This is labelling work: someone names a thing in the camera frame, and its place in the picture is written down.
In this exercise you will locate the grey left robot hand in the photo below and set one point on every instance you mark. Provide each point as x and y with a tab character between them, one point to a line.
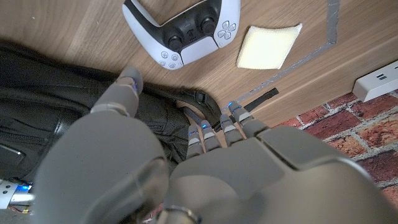
102	174

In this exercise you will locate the black backpack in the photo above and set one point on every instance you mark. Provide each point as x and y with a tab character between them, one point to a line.
40	102

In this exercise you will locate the white black game controller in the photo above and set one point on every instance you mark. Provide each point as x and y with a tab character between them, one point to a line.
199	49

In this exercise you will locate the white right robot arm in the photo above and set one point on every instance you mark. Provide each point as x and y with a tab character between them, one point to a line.
7	193

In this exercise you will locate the yellow sponge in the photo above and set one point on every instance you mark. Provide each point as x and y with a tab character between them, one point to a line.
267	46

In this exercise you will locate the red brick printed backdrop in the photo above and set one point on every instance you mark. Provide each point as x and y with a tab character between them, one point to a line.
373	130

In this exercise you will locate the white power strip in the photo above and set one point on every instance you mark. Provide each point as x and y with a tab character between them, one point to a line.
376	82

